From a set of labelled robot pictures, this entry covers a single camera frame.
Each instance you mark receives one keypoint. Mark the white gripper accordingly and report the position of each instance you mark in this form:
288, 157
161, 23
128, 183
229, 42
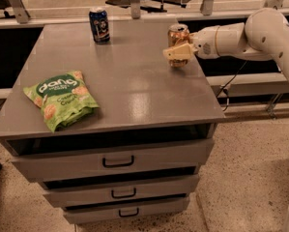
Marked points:
204, 43

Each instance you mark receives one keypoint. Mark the orange soda can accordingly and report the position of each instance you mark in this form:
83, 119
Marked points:
178, 34

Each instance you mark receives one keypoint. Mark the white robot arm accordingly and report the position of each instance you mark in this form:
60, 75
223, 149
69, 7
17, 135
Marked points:
251, 185

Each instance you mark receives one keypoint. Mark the blue soda can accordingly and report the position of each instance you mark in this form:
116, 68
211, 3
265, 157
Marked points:
99, 25

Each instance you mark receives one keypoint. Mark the green rice chip bag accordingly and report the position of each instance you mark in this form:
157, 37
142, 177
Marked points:
63, 99

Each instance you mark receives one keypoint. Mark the grey drawer cabinet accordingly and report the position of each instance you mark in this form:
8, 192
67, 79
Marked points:
141, 99

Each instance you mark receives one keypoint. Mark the bottom grey drawer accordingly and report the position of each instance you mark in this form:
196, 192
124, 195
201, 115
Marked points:
128, 210

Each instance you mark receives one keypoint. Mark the grey drawer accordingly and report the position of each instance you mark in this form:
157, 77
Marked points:
105, 193
112, 161
128, 210

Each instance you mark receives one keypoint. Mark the top grey drawer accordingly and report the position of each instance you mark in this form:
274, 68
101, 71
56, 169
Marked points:
112, 161

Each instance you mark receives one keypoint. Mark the middle grey drawer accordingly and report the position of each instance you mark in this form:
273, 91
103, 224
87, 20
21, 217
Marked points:
105, 193

